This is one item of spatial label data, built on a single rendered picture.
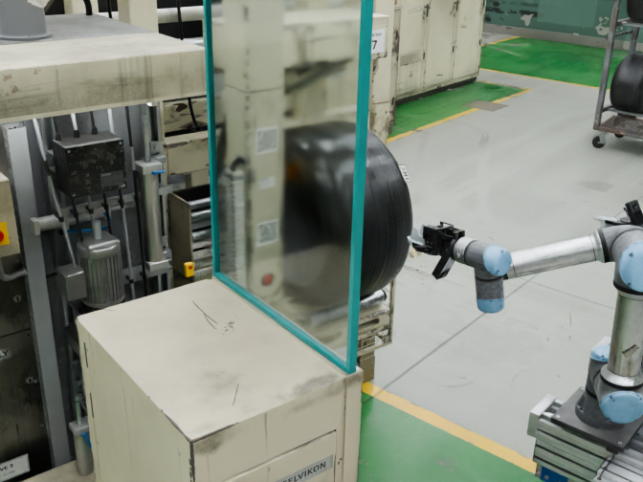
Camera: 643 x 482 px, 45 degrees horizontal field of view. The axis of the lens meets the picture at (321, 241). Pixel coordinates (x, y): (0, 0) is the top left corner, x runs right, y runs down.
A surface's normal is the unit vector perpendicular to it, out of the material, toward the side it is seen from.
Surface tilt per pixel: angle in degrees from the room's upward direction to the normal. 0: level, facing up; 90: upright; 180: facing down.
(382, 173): 48
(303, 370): 0
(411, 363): 0
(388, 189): 59
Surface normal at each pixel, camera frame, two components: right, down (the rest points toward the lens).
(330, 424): 0.60, 0.33
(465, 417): 0.02, -0.91
